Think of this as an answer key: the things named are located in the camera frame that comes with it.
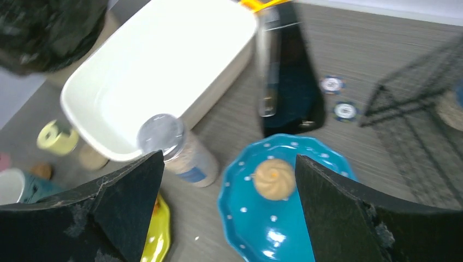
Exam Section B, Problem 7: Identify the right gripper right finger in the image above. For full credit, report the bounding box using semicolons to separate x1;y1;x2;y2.
295;155;462;261

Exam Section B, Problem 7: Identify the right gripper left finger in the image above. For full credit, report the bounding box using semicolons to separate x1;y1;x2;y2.
1;152;164;261

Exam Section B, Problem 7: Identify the green polka dot plate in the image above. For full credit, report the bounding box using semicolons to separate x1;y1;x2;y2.
140;193;171;262

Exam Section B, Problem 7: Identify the yellow lid spice shaker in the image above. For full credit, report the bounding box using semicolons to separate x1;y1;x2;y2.
36;120;109;171

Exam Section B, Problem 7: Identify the grain jar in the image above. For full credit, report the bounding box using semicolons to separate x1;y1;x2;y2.
436;79;462;131
137;114;219;187

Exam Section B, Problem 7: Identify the pink lid spice shaker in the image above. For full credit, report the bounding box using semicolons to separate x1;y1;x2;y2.
1;152;54;180

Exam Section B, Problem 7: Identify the beige bun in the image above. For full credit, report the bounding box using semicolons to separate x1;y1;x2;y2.
252;158;296;201

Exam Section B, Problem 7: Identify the blue polka dot plate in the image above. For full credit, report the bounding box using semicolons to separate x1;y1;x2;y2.
217;134;357;261

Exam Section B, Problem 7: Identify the small chip right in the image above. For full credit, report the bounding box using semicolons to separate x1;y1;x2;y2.
331;101;360;122

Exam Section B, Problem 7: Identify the small chip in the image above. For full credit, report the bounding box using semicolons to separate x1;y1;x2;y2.
331;101;360;122
319;75;346;95

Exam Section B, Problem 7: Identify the black metronome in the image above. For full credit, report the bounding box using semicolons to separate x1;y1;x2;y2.
255;1;327;137

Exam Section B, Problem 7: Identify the small chip left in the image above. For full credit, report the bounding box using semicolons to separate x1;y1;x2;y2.
319;75;346;95

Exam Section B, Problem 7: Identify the white rectangular basin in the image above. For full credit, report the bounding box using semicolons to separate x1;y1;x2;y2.
61;1;258;162

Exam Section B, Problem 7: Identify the black bag lined trash bin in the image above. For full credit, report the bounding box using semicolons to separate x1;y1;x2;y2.
1;0;108;75

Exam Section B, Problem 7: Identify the blue handled white mug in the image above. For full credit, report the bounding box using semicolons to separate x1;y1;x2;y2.
1;168;63;205

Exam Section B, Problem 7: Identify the black wire basket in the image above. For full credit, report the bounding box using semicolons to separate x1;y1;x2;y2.
360;36;462;210

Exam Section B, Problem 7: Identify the orange plastic handle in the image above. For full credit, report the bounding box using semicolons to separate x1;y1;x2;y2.
239;0;290;13

